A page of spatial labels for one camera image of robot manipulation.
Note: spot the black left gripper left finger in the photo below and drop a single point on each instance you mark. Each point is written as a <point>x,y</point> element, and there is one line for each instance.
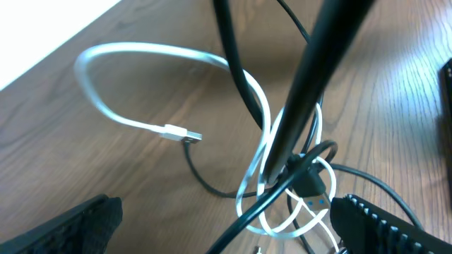
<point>85,228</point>

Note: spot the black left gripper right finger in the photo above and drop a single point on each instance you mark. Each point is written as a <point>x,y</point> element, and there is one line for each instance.
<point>366,228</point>

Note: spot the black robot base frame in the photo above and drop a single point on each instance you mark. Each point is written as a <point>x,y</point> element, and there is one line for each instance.
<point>445,120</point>

